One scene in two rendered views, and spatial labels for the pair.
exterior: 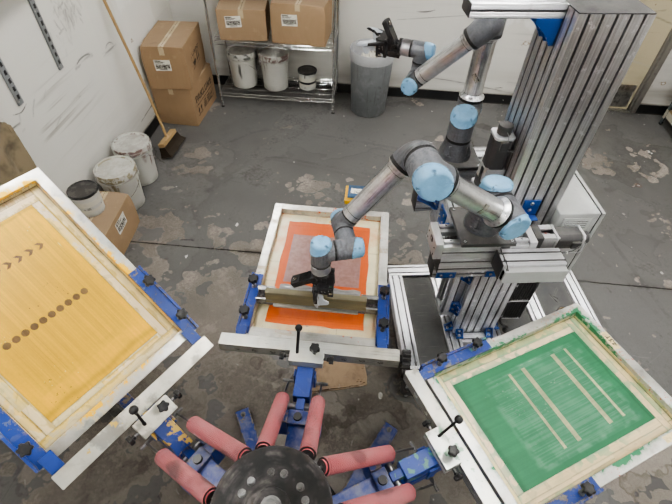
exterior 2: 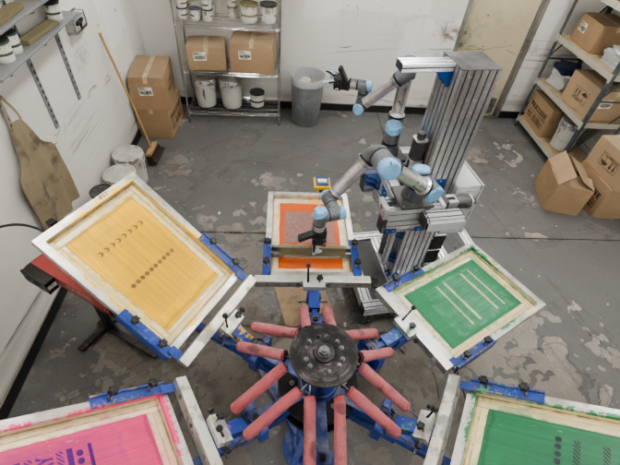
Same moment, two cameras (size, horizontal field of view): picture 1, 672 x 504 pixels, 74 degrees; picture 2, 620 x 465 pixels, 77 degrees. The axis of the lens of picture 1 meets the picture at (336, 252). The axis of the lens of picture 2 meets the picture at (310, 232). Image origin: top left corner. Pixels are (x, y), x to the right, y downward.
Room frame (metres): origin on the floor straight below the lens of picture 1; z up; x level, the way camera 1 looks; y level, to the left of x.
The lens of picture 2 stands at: (-0.52, 0.39, 2.88)
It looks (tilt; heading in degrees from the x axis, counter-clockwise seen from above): 46 degrees down; 350
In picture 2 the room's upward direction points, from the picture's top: 6 degrees clockwise
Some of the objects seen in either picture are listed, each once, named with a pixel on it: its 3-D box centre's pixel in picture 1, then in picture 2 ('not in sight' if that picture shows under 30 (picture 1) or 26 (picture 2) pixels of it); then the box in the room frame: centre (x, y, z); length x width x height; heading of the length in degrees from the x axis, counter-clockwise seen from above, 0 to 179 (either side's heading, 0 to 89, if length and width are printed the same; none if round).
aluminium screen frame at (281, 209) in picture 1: (322, 268); (309, 232); (1.31, 0.06, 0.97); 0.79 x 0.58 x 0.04; 176
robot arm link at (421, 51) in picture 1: (422, 51); (364, 86); (2.05, -0.36, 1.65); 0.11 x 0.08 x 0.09; 69
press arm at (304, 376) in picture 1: (304, 377); (314, 297); (0.75, 0.10, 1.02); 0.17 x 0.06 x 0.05; 176
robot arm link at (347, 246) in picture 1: (347, 245); (335, 211); (1.10, -0.04, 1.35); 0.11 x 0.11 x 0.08; 12
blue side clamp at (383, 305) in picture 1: (382, 317); (354, 259); (1.05, -0.20, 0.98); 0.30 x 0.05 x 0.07; 176
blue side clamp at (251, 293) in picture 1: (250, 304); (267, 257); (1.10, 0.35, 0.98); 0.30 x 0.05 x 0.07; 176
